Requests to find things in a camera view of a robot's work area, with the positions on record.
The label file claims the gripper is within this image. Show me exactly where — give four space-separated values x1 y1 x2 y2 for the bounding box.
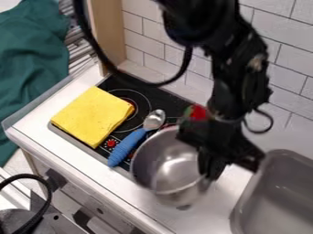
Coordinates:
176 117 267 182

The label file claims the silver pan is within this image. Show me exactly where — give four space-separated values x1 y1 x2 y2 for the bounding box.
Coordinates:
128 127 216 211

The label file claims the red toy strawberry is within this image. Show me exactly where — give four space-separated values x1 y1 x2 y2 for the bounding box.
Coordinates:
182 103 210 123

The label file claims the toy sink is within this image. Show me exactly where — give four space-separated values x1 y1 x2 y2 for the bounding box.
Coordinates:
227 148 313 234

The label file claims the toy stove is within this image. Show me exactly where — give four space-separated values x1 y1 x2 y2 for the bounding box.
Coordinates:
46 73 199 181

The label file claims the yellow cloth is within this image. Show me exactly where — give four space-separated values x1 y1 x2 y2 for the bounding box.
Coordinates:
49 85 136 150

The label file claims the green cloth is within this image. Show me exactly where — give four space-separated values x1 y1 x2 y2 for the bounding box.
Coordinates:
0 0 71 168

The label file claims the blue handled silver spoon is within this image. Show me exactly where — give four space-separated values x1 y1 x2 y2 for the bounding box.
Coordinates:
106 109 168 168

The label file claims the black cable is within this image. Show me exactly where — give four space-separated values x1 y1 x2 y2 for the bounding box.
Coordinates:
0 173 54 234
71 0 195 88

